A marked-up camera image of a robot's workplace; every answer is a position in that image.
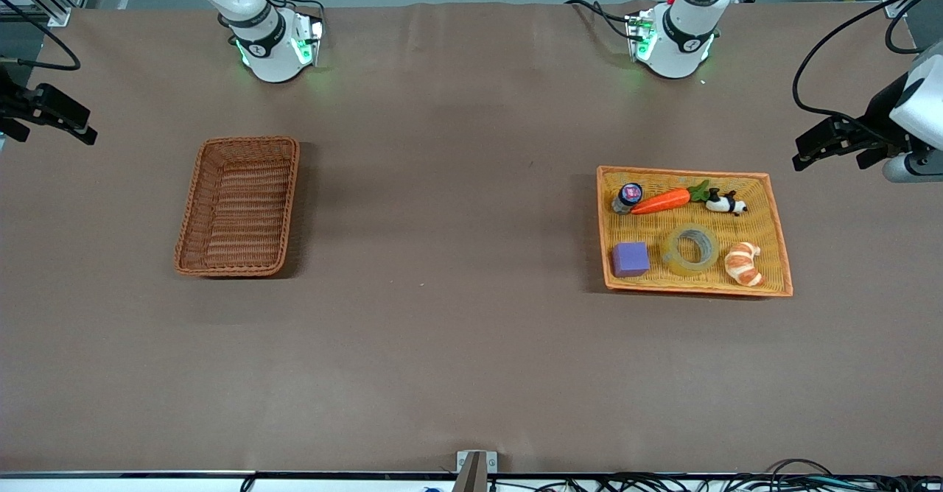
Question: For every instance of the orange yellow woven basket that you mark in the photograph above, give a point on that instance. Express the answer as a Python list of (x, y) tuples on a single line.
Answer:
[(766, 234)]

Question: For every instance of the brown wicker basket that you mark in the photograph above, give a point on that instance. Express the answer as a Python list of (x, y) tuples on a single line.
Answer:
[(243, 212)]

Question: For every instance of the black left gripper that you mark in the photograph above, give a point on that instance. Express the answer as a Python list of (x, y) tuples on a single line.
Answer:
[(878, 114)]

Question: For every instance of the black white panda toy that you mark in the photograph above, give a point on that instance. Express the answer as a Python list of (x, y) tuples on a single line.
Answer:
[(726, 203)]

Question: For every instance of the small jar dark lid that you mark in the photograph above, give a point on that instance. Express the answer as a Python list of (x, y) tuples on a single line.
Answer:
[(630, 194)]

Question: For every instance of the yellow packing tape roll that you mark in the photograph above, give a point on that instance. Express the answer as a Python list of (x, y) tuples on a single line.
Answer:
[(670, 256)]

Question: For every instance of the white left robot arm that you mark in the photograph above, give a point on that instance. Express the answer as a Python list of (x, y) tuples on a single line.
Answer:
[(678, 50)]

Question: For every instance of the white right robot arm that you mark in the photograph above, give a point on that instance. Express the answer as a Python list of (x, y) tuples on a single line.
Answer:
[(272, 57)]

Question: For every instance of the metal bracket with post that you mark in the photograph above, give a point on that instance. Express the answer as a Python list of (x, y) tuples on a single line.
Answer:
[(471, 477)]

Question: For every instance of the toy croissant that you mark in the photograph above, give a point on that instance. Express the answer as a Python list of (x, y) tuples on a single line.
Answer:
[(744, 267)]

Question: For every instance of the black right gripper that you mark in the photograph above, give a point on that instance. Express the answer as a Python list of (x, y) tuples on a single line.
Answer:
[(16, 102)]

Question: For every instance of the orange toy carrot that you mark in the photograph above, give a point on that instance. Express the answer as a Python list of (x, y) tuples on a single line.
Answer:
[(663, 201)]

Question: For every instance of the purple foam cube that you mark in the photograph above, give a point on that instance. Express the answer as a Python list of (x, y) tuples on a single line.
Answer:
[(630, 260)]

